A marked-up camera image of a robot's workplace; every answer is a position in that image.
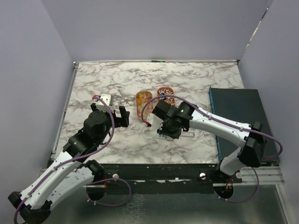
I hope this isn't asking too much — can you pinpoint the clear plastic scoop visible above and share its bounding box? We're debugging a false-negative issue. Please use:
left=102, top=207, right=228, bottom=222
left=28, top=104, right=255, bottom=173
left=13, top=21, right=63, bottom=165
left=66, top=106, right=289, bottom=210
left=154, top=132, right=195, bottom=140

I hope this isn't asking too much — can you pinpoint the pink tray of gummy candies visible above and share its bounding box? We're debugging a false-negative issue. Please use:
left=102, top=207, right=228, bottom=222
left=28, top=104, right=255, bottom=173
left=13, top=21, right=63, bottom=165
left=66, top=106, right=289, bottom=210
left=135, top=91, right=154, bottom=122

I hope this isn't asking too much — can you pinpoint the pink tray of lollipops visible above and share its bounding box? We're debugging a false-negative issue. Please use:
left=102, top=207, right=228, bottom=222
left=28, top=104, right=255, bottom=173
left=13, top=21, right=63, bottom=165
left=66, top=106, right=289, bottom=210
left=157, top=87, right=175, bottom=105

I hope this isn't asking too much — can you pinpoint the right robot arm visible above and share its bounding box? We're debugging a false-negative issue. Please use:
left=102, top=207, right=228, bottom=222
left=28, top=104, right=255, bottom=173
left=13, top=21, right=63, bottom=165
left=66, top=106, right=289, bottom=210
left=147, top=101, right=266, bottom=182

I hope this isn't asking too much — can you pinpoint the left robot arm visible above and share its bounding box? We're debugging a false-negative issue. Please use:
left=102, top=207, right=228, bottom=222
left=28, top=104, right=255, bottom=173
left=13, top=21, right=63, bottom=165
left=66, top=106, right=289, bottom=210
left=8, top=104, right=130, bottom=224

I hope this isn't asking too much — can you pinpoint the gold jar lid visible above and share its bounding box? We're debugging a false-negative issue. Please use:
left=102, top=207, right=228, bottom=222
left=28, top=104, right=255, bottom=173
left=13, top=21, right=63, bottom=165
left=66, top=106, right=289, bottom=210
left=163, top=136, right=174, bottom=141

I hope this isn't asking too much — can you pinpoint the clear glass jar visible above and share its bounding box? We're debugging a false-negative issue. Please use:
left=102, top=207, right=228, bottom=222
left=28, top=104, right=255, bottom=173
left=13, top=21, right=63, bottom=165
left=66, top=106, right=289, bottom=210
left=142, top=126, right=159, bottom=143

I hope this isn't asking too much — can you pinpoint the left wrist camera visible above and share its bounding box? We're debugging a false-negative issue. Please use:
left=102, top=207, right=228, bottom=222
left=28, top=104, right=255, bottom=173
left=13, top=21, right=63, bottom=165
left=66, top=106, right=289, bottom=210
left=92, top=94, right=113, bottom=112

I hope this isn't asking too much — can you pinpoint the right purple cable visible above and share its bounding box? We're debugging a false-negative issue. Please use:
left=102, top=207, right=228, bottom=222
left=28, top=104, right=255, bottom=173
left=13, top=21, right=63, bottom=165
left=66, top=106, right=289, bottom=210
left=141, top=95, right=283, bottom=161

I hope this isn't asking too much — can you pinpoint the purple cable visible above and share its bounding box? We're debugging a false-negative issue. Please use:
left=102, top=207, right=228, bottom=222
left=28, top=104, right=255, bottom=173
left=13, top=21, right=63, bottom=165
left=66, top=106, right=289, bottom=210
left=14, top=95, right=115, bottom=224
left=141, top=95, right=283, bottom=161

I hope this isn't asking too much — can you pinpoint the blue network switch box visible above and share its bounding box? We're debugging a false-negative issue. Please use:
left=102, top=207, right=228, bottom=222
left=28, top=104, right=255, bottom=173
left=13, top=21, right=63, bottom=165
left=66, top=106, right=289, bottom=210
left=208, top=88, right=280, bottom=166

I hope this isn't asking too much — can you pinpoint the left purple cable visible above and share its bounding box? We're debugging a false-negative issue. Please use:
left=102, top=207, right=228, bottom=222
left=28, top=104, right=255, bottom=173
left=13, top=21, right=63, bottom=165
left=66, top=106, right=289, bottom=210
left=14, top=95, right=115, bottom=224

